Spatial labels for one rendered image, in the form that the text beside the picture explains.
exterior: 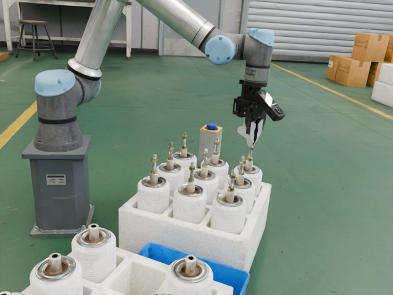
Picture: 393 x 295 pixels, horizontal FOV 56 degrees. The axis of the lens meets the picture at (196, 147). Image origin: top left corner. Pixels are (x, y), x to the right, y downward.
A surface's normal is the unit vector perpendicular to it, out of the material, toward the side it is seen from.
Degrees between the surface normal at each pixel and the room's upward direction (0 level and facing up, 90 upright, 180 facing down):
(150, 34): 90
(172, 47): 90
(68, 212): 90
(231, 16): 90
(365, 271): 0
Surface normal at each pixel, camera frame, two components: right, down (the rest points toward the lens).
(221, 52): -0.20, 0.34
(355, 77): 0.12, 0.36
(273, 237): 0.07, -0.93
